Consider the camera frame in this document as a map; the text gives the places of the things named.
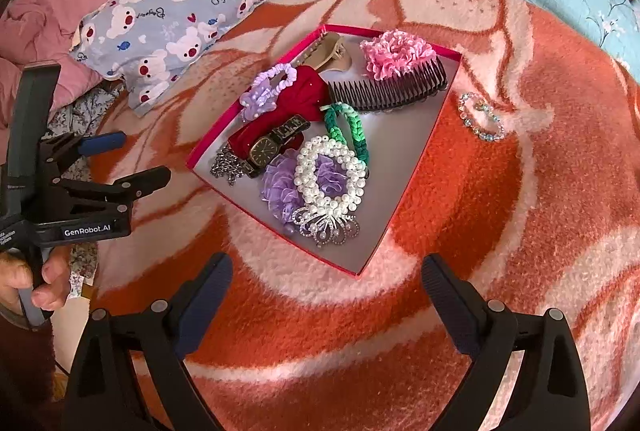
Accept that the purple flower bead scrunchie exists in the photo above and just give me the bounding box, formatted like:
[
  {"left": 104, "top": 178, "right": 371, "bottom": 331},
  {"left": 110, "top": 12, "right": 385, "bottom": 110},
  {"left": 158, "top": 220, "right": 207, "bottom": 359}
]
[{"left": 239, "top": 62, "right": 299, "bottom": 121}]

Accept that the red rimmed white box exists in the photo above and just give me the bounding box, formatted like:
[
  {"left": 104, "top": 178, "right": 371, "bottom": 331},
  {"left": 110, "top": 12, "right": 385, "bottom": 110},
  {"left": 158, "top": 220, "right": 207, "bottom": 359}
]
[{"left": 186, "top": 24, "right": 462, "bottom": 280}]

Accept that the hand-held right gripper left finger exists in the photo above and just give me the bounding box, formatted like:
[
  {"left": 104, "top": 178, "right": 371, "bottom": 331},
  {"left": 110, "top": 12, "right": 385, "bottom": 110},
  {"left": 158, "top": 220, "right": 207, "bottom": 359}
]
[{"left": 62, "top": 252, "right": 234, "bottom": 431}]

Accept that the pink flower scrunchie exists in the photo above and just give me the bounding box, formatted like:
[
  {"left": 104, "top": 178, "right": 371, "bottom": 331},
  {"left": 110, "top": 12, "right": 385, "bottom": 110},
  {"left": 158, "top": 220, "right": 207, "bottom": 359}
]
[{"left": 360, "top": 30, "right": 437, "bottom": 81}]

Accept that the bear print pillow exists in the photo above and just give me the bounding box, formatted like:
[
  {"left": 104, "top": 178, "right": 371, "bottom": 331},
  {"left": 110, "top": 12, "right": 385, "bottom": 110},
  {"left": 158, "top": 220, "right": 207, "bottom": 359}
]
[{"left": 70, "top": 0, "right": 321, "bottom": 117}]

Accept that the silver chain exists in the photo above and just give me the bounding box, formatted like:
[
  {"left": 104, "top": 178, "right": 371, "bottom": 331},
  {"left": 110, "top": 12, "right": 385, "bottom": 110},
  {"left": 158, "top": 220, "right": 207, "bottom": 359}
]
[{"left": 209, "top": 146, "right": 247, "bottom": 186}]

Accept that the beige hair claw clip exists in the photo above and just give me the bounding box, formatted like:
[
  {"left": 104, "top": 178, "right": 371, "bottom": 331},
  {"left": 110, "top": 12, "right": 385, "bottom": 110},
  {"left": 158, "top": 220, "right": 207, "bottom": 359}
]
[{"left": 295, "top": 31, "right": 353, "bottom": 74}]

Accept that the person's left hand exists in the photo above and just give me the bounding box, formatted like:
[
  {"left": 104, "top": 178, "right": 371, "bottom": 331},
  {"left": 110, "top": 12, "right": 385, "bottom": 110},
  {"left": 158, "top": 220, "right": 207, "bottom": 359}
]
[{"left": 0, "top": 253, "right": 76, "bottom": 318}]

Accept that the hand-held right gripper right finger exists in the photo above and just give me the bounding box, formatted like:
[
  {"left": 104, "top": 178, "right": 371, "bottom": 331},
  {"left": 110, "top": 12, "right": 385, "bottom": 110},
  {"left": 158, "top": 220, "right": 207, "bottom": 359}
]
[{"left": 421, "top": 253, "right": 592, "bottom": 431}]

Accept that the clear crystal bead bracelet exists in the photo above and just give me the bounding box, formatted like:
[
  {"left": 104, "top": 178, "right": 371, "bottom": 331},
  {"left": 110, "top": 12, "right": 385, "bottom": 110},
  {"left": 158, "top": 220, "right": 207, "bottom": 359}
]
[{"left": 457, "top": 92, "right": 506, "bottom": 143}]

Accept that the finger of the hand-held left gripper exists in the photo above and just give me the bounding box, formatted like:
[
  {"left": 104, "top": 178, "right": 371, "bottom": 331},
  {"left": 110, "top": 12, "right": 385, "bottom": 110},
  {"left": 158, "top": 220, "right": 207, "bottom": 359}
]
[
  {"left": 42, "top": 131, "right": 127, "bottom": 173},
  {"left": 52, "top": 165, "right": 172, "bottom": 215}
]

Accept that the grey floral cloth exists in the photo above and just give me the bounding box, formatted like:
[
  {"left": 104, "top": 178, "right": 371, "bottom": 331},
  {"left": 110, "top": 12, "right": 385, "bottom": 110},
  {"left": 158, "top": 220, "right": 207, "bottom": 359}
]
[{"left": 47, "top": 84, "right": 126, "bottom": 302}]

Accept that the purple organza scrunchie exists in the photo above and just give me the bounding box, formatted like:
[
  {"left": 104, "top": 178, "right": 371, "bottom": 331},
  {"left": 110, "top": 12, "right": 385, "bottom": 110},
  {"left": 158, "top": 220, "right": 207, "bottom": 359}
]
[{"left": 260, "top": 154, "right": 351, "bottom": 227}]

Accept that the green braided bracelet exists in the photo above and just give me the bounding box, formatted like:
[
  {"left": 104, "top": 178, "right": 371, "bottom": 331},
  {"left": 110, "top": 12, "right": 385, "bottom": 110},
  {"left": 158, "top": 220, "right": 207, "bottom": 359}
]
[{"left": 321, "top": 101, "right": 372, "bottom": 162}]

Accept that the orange and white blanket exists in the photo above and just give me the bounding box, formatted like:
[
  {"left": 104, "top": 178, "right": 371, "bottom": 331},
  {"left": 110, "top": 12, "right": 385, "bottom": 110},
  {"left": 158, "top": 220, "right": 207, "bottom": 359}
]
[{"left": 92, "top": 0, "right": 640, "bottom": 431}]

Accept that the silver rhinestone brooch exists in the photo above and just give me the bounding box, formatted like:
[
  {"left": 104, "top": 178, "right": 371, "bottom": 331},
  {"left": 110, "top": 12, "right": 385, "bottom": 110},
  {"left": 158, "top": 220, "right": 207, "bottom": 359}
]
[{"left": 291, "top": 206, "right": 361, "bottom": 248}]

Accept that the white pearl bracelet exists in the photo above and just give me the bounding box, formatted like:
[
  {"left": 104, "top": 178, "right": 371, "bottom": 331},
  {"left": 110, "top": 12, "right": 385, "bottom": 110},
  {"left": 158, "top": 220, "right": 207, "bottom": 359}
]
[{"left": 292, "top": 135, "right": 368, "bottom": 214}]

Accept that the black hair comb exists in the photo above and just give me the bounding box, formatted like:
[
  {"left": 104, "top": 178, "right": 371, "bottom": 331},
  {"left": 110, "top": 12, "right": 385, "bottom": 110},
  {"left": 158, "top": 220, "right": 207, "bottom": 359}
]
[{"left": 327, "top": 58, "right": 448, "bottom": 114}]

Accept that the gold face wrist watch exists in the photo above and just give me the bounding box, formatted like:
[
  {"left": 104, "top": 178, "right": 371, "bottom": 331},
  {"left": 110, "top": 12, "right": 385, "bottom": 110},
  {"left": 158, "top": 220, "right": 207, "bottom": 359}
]
[{"left": 242, "top": 115, "right": 311, "bottom": 179}]

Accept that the person's left forearm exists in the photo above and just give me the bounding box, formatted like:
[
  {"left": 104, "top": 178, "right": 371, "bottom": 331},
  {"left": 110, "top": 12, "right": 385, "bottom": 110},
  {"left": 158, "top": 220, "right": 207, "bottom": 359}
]
[{"left": 0, "top": 308, "right": 68, "bottom": 431}]

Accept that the red velvet hair bow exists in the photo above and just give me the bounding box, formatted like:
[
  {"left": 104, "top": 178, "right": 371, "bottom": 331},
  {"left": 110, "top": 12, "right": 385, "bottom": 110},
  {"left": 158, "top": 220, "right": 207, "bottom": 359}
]
[{"left": 228, "top": 66, "right": 328, "bottom": 164}]

